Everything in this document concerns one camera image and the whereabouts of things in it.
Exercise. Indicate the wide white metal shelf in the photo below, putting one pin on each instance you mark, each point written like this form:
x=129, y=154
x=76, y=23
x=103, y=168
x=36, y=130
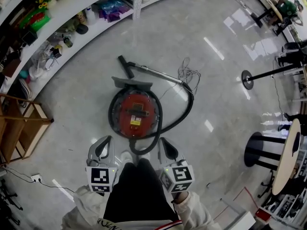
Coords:
x=72, y=1

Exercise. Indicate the person's left forearm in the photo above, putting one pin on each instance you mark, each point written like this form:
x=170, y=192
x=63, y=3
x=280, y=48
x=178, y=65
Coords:
x=88, y=205

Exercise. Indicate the white desk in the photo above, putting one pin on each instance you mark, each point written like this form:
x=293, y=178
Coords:
x=239, y=221

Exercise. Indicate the red canister vacuum cleaner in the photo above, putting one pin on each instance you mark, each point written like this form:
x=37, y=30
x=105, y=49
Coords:
x=190, y=102

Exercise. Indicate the white plastic bottle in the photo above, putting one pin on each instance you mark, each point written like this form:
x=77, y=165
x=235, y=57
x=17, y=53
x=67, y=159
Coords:
x=91, y=15

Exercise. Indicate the dark green glass bottle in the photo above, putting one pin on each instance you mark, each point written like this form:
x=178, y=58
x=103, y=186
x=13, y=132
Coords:
x=67, y=42

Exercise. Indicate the purple plastic bag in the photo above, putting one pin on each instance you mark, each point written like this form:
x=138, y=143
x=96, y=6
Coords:
x=112, y=8

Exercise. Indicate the person's legs black trousers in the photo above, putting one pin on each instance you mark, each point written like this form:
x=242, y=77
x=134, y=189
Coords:
x=139, y=195

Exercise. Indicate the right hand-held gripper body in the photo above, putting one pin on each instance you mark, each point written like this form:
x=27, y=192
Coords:
x=180, y=176

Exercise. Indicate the person's left white shoe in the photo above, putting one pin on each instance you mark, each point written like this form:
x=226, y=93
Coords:
x=126, y=156

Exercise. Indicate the black coat rack stand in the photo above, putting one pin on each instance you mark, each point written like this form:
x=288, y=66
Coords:
x=247, y=80

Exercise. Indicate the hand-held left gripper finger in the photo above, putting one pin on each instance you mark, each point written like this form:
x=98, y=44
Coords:
x=100, y=147
x=105, y=146

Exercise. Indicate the black swivel chair base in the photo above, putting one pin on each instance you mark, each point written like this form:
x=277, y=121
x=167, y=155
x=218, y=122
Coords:
x=266, y=183

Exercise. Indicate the person's white hooded top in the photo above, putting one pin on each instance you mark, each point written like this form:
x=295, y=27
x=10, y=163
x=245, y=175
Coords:
x=134, y=225

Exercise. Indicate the green snack packet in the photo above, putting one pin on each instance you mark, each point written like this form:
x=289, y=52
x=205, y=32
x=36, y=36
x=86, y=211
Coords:
x=36, y=20

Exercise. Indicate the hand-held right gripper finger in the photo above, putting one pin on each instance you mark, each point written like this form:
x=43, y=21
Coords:
x=173, y=152
x=167, y=151

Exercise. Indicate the metal vacuum wand with nozzle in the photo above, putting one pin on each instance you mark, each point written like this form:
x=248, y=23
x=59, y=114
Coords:
x=156, y=71

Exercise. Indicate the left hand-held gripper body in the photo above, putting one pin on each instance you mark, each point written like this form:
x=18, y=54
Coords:
x=102, y=176

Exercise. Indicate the black hat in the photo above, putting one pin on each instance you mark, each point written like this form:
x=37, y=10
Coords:
x=82, y=29

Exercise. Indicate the wooden step cabinet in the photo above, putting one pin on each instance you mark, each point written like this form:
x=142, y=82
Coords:
x=31, y=128

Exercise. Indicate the round beige table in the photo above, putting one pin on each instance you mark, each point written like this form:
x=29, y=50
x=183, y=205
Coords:
x=285, y=166

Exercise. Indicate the red box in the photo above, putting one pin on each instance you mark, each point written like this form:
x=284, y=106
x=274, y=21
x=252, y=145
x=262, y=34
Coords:
x=262, y=214

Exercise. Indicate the white power strip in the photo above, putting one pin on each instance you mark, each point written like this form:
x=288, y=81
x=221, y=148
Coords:
x=36, y=177

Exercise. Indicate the person's right forearm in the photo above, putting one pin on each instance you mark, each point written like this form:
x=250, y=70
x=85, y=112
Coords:
x=194, y=212

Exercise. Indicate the black cap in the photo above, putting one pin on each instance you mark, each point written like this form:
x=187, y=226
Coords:
x=296, y=142

